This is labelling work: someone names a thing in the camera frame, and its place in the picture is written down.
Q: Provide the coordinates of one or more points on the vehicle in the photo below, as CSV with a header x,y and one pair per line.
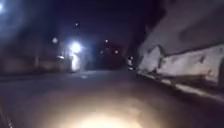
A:
x,y
129,63

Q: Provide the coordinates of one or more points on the dark asphalt road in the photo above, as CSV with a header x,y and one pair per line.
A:
x,y
100,96

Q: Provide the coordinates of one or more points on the street lamp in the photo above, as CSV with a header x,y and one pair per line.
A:
x,y
75,53

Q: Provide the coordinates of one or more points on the pale kerb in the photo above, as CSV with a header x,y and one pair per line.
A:
x,y
186,88

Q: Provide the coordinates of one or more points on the pale concrete wall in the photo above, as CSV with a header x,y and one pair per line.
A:
x,y
186,43

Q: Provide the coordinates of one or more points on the low wall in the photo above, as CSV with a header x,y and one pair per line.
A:
x,y
30,64

